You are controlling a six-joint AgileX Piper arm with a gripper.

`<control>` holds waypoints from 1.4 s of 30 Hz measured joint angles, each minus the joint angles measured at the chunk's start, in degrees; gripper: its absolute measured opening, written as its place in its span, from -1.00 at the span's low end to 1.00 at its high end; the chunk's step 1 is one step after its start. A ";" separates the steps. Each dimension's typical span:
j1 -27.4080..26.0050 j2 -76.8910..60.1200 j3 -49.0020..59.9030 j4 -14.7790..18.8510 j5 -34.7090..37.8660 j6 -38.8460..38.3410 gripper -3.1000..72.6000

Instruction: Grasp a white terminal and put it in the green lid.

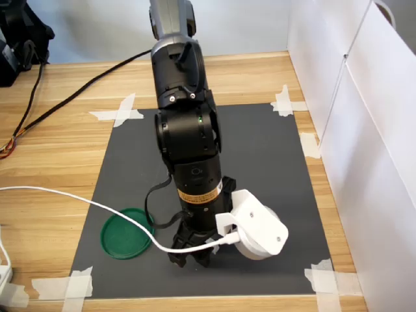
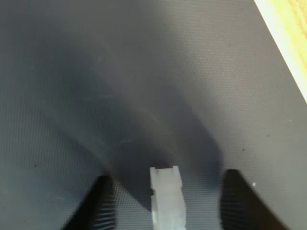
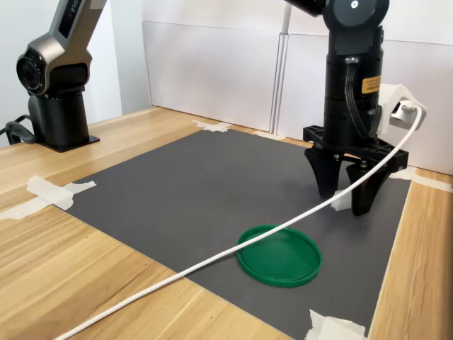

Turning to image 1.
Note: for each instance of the round green lid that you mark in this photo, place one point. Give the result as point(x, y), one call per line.
point(122, 237)

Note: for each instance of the dark grey mat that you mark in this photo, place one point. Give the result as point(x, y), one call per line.
point(260, 195)

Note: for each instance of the white masking tape patch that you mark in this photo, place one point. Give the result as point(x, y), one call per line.
point(14, 295)
point(325, 282)
point(76, 286)
point(309, 144)
point(284, 105)
point(125, 112)

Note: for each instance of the white power strip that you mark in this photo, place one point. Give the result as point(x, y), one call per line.
point(5, 276)

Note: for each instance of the white partition panel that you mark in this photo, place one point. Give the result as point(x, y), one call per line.
point(312, 48)
point(373, 162)

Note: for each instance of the black box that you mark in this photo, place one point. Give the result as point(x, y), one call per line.
point(8, 65)

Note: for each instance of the black bulky equipment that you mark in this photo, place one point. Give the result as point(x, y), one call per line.
point(29, 29)

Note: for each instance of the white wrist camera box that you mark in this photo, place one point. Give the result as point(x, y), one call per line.
point(256, 227)

